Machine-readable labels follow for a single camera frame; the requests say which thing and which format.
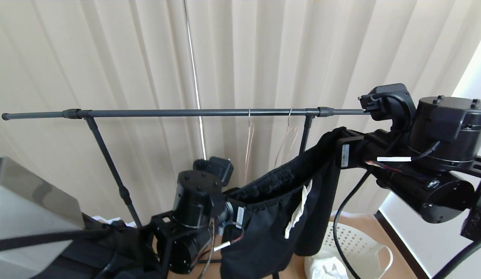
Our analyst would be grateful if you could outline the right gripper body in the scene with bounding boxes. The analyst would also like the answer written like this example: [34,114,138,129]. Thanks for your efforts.
[336,129,411,171]

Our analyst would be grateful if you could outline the white printed garment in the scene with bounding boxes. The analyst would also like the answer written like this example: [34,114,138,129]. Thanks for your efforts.
[310,258,350,279]

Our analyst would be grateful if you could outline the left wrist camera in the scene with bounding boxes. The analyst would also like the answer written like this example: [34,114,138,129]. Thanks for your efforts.
[193,156,234,186]

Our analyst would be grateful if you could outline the black clothes rack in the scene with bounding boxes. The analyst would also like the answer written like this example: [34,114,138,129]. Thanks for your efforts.
[2,107,367,229]

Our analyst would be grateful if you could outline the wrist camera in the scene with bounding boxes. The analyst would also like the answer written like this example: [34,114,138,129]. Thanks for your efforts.
[359,83,416,130]
[193,156,234,186]

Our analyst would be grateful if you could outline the white laundry basket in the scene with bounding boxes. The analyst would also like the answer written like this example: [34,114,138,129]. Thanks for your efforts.
[305,222,394,279]

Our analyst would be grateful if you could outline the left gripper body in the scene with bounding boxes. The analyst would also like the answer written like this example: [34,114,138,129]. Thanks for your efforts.
[219,190,247,237]

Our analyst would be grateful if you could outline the black shorts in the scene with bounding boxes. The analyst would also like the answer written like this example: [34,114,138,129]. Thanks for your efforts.
[220,127,346,279]

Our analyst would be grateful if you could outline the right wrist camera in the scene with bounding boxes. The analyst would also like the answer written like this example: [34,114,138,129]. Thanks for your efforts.
[359,83,416,130]

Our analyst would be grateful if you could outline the pink clothes hanger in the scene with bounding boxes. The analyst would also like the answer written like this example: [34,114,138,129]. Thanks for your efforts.
[244,108,255,186]
[273,108,299,169]

